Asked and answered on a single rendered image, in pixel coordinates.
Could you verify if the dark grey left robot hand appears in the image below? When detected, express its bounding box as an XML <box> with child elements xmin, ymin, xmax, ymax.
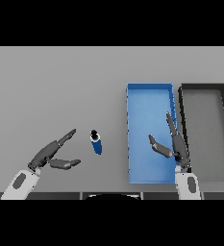
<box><xmin>27</xmin><ymin>128</ymin><xmax>82</xmax><ymax>173</ymax></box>

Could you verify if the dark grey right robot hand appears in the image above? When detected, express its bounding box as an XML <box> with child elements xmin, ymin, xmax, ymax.
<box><xmin>148</xmin><ymin>111</ymin><xmax>192</xmax><ymax>174</ymax></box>

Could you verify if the dark grey bin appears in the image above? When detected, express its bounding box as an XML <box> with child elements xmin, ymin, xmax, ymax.
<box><xmin>178</xmin><ymin>83</ymin><xmax>224</xmax><ymax>183</ymax></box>

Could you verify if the blue bin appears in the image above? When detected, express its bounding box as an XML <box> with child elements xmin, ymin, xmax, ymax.
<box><xmin>126</xmin><ymin>83</ymin><xmax>182</xmax><ymax>185</ymax></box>

